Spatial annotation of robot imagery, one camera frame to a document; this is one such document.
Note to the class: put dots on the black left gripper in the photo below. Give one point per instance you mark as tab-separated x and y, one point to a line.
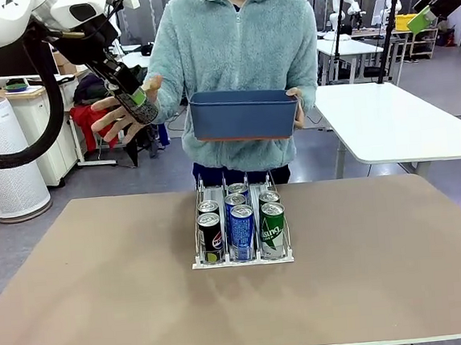
119	75

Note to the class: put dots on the black Pepsi can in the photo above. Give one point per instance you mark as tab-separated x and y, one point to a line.
146	111
210	239
208	206

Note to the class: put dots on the blue beverage can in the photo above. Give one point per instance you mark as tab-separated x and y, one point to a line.
243	234
238	188
235	199

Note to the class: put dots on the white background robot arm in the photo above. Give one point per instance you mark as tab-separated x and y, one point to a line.
391	1
343	3

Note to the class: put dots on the teal sleeved right forearm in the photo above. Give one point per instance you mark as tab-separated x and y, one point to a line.
169	101

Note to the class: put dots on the teal sleeved left forearm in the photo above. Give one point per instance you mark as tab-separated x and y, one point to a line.
307	77

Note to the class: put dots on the green beverage can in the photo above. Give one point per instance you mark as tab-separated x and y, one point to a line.
274	229
270	196

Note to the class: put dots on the clear plastic can dispenser rack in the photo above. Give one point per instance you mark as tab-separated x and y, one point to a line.
242	262

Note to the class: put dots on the person's right hand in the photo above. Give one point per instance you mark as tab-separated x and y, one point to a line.
153	85

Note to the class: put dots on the person's left hand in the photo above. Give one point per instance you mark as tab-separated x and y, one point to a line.
299	106

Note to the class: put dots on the yellow plastic bin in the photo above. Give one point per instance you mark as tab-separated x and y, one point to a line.
401	22

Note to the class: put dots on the wooden shelf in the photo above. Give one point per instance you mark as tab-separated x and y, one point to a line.
425	44

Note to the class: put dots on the white background table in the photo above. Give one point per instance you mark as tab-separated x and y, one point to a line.
349	49
140	61

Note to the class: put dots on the black tripod stand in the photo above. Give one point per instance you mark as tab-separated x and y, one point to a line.
339	29
389	33

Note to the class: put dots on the gray coat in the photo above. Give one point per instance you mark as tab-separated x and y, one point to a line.
86	90

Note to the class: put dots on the black jacket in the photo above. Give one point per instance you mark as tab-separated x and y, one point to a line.
143	141

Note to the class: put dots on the small black bag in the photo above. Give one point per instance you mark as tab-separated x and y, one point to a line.
147	50

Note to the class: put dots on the red jacket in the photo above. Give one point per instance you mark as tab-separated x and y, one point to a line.
85	126

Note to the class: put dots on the blue garment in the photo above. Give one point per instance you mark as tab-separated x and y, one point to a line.
164	136

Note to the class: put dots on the brown cardboard box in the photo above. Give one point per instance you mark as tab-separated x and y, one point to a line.
67	68
61	58

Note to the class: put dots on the white desk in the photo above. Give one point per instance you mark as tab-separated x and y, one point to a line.
60	163

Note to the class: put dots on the green dish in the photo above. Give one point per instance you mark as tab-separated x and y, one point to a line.
16	86

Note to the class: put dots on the person in teal fleece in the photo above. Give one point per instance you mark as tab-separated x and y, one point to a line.
236	51

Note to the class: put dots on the black computer monitor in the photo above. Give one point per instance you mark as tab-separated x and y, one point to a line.
3	65

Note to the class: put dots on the white air purifier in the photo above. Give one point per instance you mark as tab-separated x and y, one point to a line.
9	179

